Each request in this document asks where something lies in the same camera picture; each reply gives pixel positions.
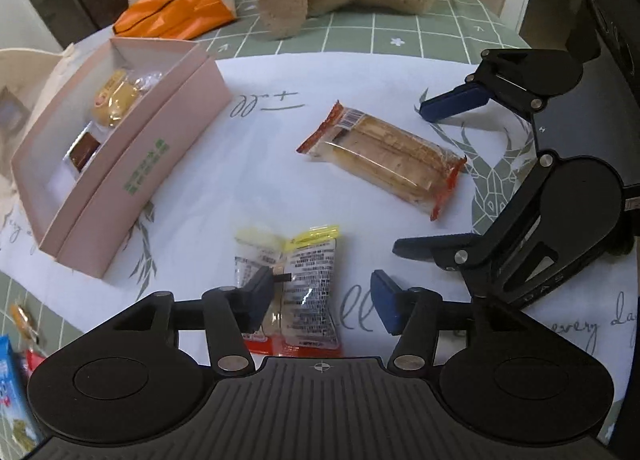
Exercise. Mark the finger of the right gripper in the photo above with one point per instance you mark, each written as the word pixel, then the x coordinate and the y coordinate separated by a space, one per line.
pixel 459 100
pixel 446 251

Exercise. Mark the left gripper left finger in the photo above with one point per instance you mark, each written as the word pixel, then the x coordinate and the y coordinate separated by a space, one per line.
pixel 229 314

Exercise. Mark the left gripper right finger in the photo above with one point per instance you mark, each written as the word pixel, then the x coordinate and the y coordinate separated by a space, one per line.
pixel 412 315

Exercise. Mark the yellow-top clear snack packet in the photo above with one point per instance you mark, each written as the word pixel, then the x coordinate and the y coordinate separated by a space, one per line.
pixel 298 322

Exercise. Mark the brown cracker pack red ends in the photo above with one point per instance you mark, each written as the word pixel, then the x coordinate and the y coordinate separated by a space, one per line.
pixel 413 169

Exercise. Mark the round yellow pastry packet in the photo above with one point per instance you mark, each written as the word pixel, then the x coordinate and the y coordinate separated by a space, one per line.
pixel 122 90

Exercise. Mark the pink cardboard box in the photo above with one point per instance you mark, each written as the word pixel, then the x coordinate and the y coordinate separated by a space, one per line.
pixel 82 222

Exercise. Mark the red striped snack pack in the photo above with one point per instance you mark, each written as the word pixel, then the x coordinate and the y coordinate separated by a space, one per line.
pixel 30 360

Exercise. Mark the small brown wrapped candy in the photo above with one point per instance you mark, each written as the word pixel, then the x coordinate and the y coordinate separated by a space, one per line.
pixel 24 323

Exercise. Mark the dark red chocolate packet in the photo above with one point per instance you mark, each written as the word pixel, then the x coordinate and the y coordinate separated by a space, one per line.
pixel 84 148

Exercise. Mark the blue white snack bag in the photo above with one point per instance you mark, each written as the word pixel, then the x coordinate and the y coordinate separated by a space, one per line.
pixel 23 429

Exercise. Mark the orange plastic bag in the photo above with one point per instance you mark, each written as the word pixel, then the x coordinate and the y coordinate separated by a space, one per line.
pixel 174 19

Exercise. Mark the cream cartoon paper bag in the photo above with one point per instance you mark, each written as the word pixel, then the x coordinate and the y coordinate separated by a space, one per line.
pixel 24 75

